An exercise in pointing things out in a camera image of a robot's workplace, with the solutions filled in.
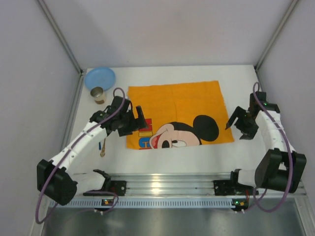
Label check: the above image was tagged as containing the gold metal spoon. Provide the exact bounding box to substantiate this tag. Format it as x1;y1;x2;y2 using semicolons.
99;139;106;157

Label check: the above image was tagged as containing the orange Mickey Mouse placemat cloth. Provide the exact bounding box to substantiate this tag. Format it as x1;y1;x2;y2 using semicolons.
126;81;234;150

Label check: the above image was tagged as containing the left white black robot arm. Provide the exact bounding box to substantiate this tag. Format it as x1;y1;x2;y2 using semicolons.
37;96;147;206

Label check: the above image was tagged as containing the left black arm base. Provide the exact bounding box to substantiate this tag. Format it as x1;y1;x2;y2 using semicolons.
83;180;127;197

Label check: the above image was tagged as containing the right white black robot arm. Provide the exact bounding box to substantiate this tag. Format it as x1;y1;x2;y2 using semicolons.
226;91;307;193

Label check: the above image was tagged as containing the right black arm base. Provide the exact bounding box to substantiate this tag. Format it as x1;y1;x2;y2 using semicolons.
213;169;259;196

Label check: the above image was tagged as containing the cream metal cup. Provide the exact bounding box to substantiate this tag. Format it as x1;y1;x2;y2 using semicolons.
90;87;106;104

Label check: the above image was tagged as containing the blue plastic plate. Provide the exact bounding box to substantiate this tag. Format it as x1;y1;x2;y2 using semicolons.
84;67;116;91

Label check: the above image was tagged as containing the slotted white cable duct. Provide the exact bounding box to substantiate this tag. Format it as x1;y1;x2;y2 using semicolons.
64;198;248;209

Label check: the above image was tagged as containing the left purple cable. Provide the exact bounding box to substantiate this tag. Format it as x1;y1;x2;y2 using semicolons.
35;88;126;224

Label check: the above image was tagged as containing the right vertical aluminium frame post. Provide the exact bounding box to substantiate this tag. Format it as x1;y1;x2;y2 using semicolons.
254;0;301;73

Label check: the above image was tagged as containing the vertical aluminium frame post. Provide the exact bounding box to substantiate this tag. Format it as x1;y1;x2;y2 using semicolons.
254;0;301;73
34;0;83;74

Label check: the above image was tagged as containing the left vertical aluminium frame post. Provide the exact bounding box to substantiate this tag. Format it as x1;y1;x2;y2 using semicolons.
34;0;83;74

